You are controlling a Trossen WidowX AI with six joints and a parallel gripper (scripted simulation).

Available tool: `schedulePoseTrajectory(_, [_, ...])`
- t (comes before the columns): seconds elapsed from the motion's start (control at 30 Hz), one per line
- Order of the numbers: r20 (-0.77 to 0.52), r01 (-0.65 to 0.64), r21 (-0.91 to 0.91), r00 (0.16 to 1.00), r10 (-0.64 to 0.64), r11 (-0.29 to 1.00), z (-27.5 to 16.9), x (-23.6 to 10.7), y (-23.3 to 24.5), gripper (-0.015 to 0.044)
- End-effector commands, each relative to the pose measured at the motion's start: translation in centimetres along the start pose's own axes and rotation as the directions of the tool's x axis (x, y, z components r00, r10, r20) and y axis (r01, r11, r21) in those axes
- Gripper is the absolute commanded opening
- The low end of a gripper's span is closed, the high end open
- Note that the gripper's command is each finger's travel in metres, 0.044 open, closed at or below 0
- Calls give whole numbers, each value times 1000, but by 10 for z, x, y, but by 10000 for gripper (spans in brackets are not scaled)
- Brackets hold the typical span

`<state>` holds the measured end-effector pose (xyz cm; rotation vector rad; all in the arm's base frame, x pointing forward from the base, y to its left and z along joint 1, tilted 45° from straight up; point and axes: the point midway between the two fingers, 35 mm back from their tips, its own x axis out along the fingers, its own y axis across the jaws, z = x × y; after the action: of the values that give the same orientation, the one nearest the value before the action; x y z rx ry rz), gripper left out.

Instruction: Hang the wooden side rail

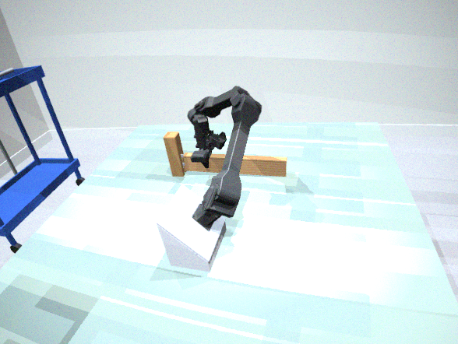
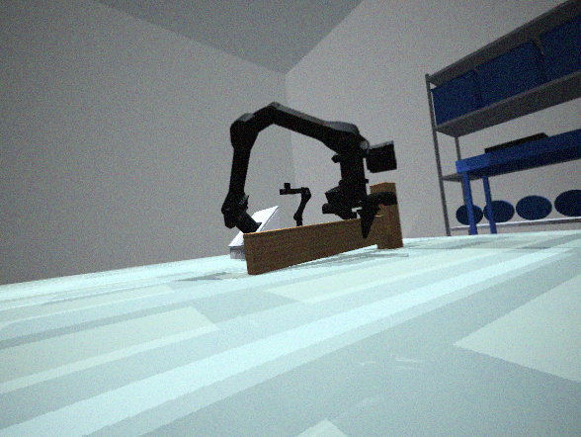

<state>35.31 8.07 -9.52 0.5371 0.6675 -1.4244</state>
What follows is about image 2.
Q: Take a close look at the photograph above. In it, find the wooden slotted post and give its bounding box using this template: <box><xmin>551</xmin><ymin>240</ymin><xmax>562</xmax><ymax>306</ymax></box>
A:
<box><xmin>370</xmin><ymin>182</ymin><xmax>404</xmax><ymax>249</ymax></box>

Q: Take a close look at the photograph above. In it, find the wooden side rail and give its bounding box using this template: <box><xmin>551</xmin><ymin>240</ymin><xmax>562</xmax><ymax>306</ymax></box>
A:
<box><xmin>243</xmin><ymin>216</ymin><xmax>386</xmax><ymax>275</ymax></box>

